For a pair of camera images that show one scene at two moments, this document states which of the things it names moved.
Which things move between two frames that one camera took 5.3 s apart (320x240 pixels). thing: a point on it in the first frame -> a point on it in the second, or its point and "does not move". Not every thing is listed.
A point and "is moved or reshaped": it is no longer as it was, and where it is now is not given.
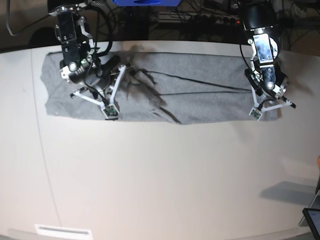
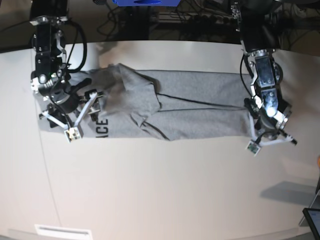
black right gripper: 104,71 -> 66,100
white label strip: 65,231 does not move
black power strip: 199,18 does not move
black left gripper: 262,95 -> 269,129
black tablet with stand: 312,215 does not move
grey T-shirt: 160,87 is moved or reshaped
